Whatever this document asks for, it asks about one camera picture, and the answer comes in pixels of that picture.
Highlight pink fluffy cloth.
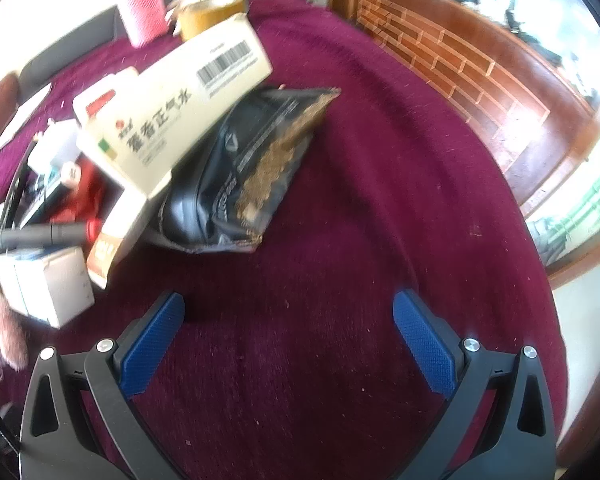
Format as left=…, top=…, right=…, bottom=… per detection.
left=0, top=285, right=29, bottom=372

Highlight black marker with red caps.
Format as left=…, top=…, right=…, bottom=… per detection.
left=0, top=221, right=102, bottom=250

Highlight large cream medicine box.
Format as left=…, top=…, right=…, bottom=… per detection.
left=76, top=12, right=273, bottom=198

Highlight pink mesh holder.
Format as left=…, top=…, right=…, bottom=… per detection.
left=117, top=0, right=167, bottom=48

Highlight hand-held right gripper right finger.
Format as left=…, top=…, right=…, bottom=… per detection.
left=392, top=289, right=557, bottom=480

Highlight black and gold bag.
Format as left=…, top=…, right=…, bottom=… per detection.
left=157, top=86, right=342, bottom=253

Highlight wooden brick-pattern furniture panel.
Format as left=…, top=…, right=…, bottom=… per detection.
left=330, top=0, right=600, bottom=281

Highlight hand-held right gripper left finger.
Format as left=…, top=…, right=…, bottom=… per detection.
left=19, top=290, right=187, bottom=480

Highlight plain white box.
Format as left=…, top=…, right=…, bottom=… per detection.
left=27, top=119, right=81, bottom=176

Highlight yellow tape roll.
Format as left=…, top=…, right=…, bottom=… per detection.
left=177, top=0, right=248, bottom=41

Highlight red packet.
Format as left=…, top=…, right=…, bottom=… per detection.
left=50, top=160, right=112, bottom=226

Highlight white box with red label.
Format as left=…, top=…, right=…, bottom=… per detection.
left=72, top=67, right=141, bottom=127

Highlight white box with orange end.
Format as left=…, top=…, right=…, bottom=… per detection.
left=86, top=187, right=148, bottom=290

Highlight small white box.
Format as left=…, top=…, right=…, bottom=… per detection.
left=0, top=246, right=96, bottom=330

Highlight white paper sheet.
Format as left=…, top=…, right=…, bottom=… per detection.
left=0, top=82, right=53, bottom=158

